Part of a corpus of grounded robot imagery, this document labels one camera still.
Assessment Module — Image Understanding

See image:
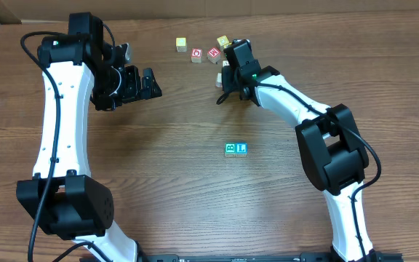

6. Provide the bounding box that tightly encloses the green B wooden block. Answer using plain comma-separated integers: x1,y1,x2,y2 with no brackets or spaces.
224,143,236,156

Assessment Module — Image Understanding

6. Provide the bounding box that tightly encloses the blue L wooden block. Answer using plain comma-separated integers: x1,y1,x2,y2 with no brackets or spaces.
236,143,248,156

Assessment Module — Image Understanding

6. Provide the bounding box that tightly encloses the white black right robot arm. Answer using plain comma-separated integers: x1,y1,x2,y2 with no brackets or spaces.
218,39,377,261

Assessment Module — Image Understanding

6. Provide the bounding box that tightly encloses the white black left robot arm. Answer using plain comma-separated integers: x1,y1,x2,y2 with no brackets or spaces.
16,12,162,261

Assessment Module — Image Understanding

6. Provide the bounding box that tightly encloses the white wooden block tilted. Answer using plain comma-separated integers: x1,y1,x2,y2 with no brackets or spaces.
215,73,223,88

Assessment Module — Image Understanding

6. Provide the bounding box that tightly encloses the red M wooden block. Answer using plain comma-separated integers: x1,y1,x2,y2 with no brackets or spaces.
207,47,221,64

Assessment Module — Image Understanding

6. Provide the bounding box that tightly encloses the yellow wooden block top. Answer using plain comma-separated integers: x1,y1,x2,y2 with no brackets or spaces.
217,35,231,49

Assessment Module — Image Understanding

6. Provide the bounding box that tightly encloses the yellow wooden block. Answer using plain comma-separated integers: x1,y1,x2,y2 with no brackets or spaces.
217,35,231,49
175,37,187,52

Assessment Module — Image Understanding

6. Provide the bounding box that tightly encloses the red O wooden block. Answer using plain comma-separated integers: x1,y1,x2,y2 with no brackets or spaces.
191,48,203,63

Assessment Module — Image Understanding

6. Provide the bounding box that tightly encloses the yellow wooden block far left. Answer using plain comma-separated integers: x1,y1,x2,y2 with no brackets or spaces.
175,37,187,52

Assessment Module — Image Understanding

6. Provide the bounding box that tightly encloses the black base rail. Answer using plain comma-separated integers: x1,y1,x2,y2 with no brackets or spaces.
79,251,404,262

